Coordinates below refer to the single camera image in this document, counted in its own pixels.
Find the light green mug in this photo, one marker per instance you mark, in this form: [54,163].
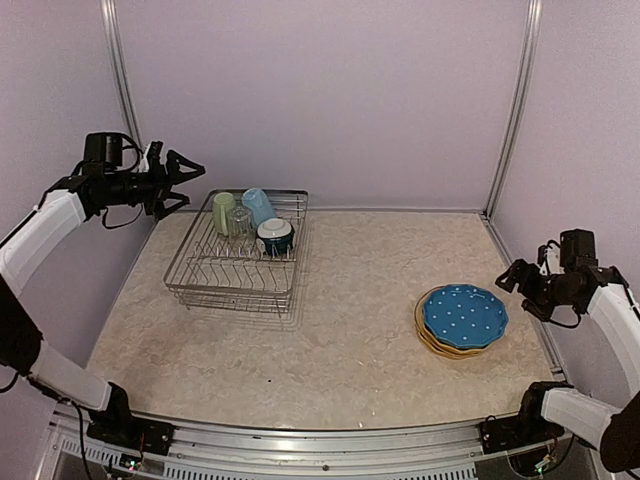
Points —
[223,203]

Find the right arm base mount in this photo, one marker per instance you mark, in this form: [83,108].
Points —
[508,433]

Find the right aluminium frame post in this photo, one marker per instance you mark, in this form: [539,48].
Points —
[518,104]

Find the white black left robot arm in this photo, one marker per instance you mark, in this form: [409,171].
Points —
[114,171]

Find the yellow polka dot plate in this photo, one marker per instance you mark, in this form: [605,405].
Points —
[450,352]

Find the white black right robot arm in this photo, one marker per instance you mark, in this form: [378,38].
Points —
[567,273]

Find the clear glass cup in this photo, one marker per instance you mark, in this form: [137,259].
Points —
[239,222]

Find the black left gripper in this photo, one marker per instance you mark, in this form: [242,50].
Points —
[162,184]

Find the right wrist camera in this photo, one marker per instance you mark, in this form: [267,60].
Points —
[548,258]

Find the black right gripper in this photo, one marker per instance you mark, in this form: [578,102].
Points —
[516,271]

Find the teal and white bowl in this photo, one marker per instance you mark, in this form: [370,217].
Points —
[275,238]

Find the blue plate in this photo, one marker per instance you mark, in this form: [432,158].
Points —
[464,316]

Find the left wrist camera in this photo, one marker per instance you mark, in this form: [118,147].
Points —
[151,157]

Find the aluminium frame post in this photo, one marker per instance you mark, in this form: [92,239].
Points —
[115,48]
[518,104]

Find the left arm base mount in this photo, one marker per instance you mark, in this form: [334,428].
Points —
[140,434]

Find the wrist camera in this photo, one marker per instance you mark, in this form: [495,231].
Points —
[548,258]
[151,157]

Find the front aluminium rail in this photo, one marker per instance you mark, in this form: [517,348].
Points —
[200,450]

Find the left aluminium frame post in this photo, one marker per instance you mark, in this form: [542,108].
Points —
[115,48]

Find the light blue faceted cup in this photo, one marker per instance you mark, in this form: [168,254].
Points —
[258,203]

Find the steel wire dish rack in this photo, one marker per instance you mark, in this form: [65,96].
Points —
[221,272]

